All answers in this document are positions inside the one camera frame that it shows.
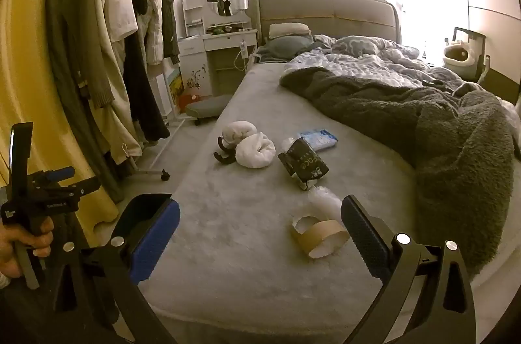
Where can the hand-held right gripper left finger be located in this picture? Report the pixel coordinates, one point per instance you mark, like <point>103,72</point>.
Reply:
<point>156,238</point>

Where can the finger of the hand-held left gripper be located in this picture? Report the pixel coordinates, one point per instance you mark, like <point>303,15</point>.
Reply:
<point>61,174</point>
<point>83,187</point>

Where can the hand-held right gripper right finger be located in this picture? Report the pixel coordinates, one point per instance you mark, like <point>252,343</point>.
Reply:
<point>364,234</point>

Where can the cardboard tube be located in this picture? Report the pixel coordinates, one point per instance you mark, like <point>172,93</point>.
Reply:
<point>317,240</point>

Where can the black paper bag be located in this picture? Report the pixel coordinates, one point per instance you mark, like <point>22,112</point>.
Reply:
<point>303,165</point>

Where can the blue tissue pack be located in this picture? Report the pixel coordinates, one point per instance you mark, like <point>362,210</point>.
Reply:
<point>319,140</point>

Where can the white sock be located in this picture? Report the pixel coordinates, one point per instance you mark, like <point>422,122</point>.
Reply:
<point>240,130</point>
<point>256,150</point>

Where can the person's left hand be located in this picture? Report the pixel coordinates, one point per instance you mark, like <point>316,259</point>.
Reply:
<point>42,238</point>

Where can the wheeled clothes rack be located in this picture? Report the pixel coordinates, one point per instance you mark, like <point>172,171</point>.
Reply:
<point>152,174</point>

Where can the grey bed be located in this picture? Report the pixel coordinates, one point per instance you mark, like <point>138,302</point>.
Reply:
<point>244,205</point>

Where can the beige long coat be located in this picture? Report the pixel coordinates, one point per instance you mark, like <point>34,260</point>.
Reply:
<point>118,96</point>

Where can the yellow curtain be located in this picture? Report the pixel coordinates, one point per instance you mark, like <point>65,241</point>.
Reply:
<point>28,63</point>

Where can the black curved band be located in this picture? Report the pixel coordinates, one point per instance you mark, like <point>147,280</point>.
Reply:
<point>222,159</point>
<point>223,144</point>

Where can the black fleece garment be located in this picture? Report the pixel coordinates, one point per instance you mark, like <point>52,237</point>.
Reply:
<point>138,91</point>

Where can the dark grey fleece blanket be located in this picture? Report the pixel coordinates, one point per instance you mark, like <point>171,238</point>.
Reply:
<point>407,116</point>

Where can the framed painting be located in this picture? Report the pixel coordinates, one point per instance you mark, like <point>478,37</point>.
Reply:
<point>173,87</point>

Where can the orange bag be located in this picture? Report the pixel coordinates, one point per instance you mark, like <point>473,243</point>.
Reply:
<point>188,100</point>

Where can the grey cushioned stool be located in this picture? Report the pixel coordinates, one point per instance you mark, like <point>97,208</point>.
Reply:
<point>207,106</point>

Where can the green knit-cuff jacket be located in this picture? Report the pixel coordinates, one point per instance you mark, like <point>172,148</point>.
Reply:
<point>87,22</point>

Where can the patterned blue-grey duvet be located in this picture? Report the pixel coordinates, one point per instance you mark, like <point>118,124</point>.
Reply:
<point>366,59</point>

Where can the white puffer jacket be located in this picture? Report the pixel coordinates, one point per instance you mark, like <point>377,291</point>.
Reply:
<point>152,22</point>

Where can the dark green vest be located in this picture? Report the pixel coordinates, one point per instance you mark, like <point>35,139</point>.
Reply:
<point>169,14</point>

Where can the grey-green pillow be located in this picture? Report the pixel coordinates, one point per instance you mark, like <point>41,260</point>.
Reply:
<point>285,48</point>

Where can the white dressing table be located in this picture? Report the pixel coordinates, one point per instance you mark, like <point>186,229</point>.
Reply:
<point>228,41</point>

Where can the beige pillow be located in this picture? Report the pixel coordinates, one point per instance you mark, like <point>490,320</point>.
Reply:
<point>289,30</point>

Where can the black framed box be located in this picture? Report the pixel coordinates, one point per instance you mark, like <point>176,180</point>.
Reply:
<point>480,43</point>

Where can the grey padded headboard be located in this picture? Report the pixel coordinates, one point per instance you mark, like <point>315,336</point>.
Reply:
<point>325,12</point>

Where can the silver table lamp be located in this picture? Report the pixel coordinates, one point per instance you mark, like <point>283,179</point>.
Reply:
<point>240,1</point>

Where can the white wardrobe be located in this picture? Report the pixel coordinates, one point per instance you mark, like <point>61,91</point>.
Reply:
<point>488,2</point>

